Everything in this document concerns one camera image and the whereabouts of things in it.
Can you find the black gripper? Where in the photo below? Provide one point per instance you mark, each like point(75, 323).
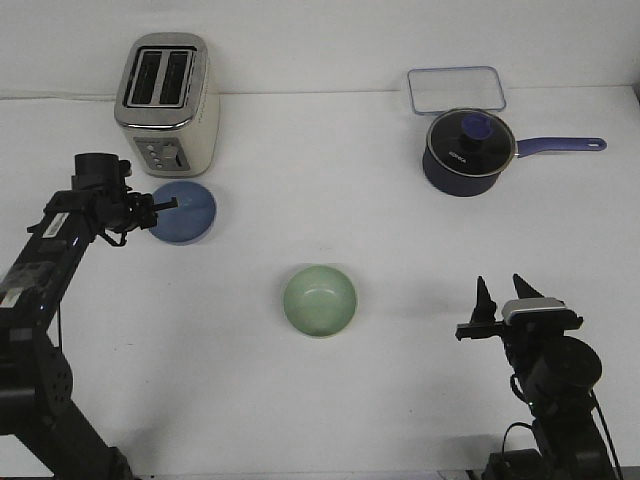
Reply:
point(114, 206)
point(522, 345)

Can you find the blue bowl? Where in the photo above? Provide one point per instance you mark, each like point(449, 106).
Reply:
point(191, 219)

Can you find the green bowl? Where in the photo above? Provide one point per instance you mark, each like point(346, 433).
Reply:
point(319, 301)

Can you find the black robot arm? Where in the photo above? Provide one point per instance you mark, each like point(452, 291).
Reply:
point(36, 378)
point(554, 375)

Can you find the silver two-slot toaster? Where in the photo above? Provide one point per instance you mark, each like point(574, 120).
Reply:
point(167, 104)

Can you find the dark blue saucepan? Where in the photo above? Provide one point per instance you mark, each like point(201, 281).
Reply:
point(461, 186)

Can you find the glass pot lid blue knob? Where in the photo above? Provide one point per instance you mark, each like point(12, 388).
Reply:
point(470, 142)

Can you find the clear container blue rim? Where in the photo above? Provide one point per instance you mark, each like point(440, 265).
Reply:
point(436, 90)

